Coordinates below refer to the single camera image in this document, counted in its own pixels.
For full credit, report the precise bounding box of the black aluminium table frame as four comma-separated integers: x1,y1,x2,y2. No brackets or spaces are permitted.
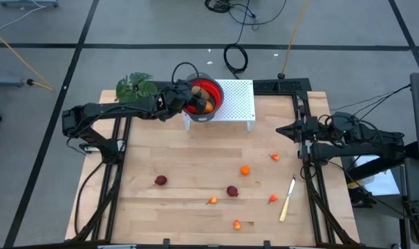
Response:
71,77,361,248

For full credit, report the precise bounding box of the black cable bundle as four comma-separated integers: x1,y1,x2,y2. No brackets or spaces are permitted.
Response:
205,0,288,31

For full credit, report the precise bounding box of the red grey collapsible colander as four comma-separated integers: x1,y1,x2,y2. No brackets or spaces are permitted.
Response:
177,73,225,123

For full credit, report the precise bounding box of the knife with cream handle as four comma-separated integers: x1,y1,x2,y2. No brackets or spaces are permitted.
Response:
278,174,297,223

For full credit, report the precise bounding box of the white perforated metal riser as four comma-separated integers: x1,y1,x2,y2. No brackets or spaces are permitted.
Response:
183,79,257,132

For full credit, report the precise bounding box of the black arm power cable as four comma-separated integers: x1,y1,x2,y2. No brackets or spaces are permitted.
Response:
73,159,105,237

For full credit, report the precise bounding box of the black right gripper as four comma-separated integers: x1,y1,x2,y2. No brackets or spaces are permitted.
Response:
275,115,323,159

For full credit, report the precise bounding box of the black perforated plate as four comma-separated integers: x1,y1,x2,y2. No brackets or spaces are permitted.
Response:
252,77,313,93

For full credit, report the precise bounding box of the white floor cable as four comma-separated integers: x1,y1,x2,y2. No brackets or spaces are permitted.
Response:
0,5,48,34

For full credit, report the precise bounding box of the thin black cable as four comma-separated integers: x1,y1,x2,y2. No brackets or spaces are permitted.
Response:
354,84,413,122
330,91,394,111

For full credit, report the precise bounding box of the grey cart base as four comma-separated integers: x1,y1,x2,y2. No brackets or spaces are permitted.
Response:
0,0,59,8
0,76,26,87

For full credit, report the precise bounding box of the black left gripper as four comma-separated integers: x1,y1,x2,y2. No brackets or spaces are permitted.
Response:
156,81,207,120

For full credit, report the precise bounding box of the white blue bin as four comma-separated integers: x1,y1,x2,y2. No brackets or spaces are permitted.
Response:
347,155,402,196

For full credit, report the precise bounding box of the black coiled cable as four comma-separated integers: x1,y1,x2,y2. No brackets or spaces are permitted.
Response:
223,0,252,80

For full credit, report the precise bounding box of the yellow floor cable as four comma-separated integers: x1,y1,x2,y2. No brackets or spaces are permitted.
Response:
0,26,55,92

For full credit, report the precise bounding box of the potted green leafy plant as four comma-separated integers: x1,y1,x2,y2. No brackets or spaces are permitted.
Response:
115,71,159,104

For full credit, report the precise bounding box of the yellow hanging cable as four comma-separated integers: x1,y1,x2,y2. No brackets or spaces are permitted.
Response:
277,0,309,80

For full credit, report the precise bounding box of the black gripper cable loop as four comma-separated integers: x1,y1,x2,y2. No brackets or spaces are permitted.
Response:
171,62,200,84

